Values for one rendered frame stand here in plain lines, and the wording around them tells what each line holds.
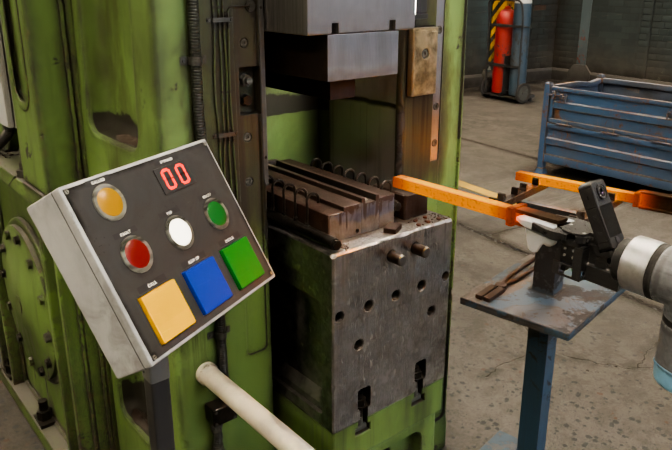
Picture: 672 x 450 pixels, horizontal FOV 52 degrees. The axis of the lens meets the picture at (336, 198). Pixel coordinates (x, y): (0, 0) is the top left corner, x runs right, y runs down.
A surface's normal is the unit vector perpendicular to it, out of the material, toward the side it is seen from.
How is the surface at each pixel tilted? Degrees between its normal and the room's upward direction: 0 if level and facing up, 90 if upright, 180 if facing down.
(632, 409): 0
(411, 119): 90
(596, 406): 0
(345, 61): 90
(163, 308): 60
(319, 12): 90
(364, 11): 90
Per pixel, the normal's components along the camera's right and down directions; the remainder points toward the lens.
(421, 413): 0.63, 0.24
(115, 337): -0.43, 0.28
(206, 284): 0.78, -0.37
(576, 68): -0.85, 0.16
